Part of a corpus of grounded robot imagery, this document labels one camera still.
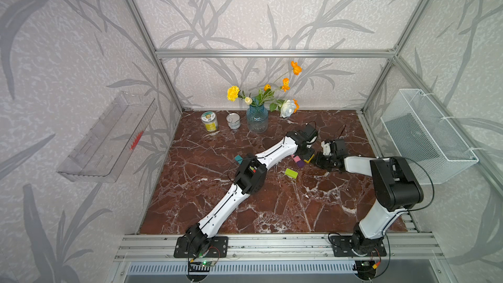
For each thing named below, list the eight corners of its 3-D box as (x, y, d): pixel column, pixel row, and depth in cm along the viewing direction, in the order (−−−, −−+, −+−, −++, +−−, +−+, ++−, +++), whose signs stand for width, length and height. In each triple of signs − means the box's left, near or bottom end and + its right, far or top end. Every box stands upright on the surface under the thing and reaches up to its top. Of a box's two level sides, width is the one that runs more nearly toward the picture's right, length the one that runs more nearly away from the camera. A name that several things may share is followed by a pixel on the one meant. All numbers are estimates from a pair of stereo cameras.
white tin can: (226, 129, 113) (225, 123, 109) (228, 119, 118) (227, 112, 114) (240, 129, 113) (239, 123, 109) (241, 119, 118) (240, 113, 114)
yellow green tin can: (203, 131, 113) (199, 122, 106) (206, 121, 118) (202, 111, 111) (217, 132, 113) (214, 122, 106) (219, 121, 118) (216, 111, 111)
